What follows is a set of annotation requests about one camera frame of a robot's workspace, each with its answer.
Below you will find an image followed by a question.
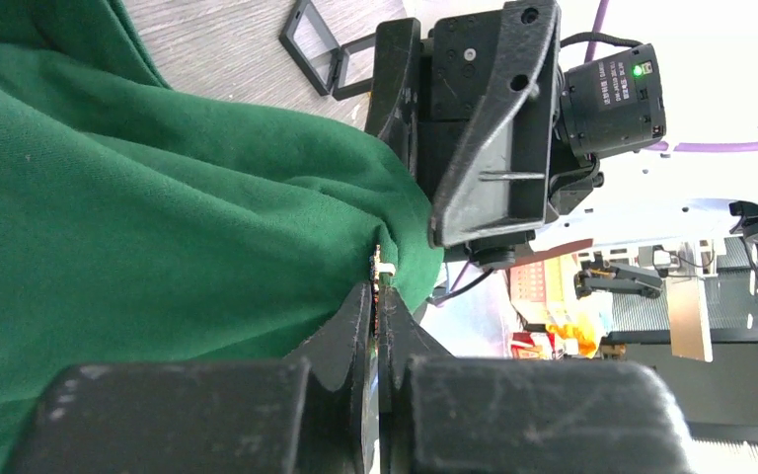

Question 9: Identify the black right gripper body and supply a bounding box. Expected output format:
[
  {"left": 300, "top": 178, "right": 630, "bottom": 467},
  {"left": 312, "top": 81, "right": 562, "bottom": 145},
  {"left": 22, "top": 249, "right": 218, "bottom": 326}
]
[{"left": 412, "top": 0, "right": 606, "bottom": 271}]

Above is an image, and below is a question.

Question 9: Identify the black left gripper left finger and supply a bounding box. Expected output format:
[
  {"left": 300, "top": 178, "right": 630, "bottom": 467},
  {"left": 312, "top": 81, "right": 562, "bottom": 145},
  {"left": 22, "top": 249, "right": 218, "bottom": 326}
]
[{"left": 4, "top": 282, "right": 373, "bottom": 473}]

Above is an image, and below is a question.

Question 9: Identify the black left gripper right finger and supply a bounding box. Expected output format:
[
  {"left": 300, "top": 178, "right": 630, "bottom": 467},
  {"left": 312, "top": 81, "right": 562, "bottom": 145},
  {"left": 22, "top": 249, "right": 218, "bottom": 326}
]
[{"left": 377, "top": 287, "right": 696, "bottom": 473}]

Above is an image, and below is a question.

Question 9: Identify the black display box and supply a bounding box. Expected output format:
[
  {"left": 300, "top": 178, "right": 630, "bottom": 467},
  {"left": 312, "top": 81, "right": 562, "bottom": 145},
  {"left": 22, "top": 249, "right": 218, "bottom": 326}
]
[{"left": 278, "top": 0, "right": 376, "bottom": 101}]

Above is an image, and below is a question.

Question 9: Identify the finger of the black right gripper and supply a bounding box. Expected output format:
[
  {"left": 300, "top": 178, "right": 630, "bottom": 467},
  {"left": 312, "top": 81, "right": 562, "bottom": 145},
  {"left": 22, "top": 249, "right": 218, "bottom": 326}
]
[{"left": 364, "top": 18, "right": 420, "bottom": 174}]

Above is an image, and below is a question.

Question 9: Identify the green garment cloth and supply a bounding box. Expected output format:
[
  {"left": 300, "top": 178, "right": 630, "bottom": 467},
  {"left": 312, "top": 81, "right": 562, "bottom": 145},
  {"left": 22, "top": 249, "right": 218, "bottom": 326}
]
[{"left": 0, "top": 1, "right": 443, "bottom": 469}]

